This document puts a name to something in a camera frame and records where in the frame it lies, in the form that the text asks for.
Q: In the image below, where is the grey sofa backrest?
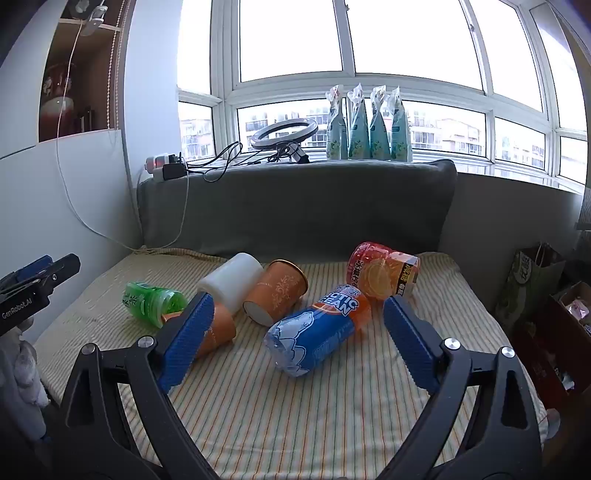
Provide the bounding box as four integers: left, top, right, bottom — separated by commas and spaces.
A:
137, 159, 458, 264

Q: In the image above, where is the red and white vase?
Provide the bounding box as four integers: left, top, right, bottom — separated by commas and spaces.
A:
39, 65, 75, 139

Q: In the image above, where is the orange label plastic bottle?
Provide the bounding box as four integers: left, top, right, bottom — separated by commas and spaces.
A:
347, 241, 421, 302

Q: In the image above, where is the green paper bag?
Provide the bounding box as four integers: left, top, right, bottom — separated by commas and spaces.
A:
495, 243, 566, 324

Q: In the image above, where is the orange patterned paper cup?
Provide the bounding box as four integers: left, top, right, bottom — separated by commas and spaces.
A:
161, 302, 238, 360
243, 260, 309, 327

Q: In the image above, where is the white plastic cup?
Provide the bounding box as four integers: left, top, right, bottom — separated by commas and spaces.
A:
198, 252, 265, 315

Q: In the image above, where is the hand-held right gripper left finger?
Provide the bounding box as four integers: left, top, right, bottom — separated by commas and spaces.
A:
51, 292, 222, 480

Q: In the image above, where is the green plastic bottle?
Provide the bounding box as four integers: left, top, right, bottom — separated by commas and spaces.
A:
124, 281, 188, 328

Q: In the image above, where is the white cable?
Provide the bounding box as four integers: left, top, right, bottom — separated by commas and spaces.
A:
55, 18, 190, 252

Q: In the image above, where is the wooden shelf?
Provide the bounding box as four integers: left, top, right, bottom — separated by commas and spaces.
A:
38, 0, 134, 143

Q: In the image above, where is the blue label plastic bottle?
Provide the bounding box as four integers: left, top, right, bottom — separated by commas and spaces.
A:
262, 284, 372, 378

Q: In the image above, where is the white power strip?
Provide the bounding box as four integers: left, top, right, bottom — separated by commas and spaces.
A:
145, 154, 185, 183

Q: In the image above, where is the black cable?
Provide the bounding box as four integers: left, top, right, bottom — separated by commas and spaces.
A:
185, 141, 296, 183

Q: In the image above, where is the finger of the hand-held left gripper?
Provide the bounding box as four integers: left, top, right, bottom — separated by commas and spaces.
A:
0, 255, 53, 289
31, 253, 82, 291

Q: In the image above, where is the striped blanket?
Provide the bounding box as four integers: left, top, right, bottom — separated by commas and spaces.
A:
34, 248, 550, 480

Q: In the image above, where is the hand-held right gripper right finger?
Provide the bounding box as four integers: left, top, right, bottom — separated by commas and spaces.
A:
369, 295, 543, 480

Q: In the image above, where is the ring light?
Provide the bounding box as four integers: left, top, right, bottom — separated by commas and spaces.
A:
250, 116, 319, 164

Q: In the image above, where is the cardboard box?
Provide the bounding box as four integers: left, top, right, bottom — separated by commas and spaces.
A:
547, 281, 591, 393

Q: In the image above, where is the person's left hand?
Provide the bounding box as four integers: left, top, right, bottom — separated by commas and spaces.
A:
0, 316, 49, 416

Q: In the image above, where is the green floral refill pouch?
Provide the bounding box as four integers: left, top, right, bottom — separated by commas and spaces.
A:
347, 84, 370, 161
389, 87, 413, 162
369, 85, 392, 161
325, 85, 348, 161

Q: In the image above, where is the white clip holder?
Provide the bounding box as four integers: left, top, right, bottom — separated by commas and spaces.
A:
60, 0, 109, 35

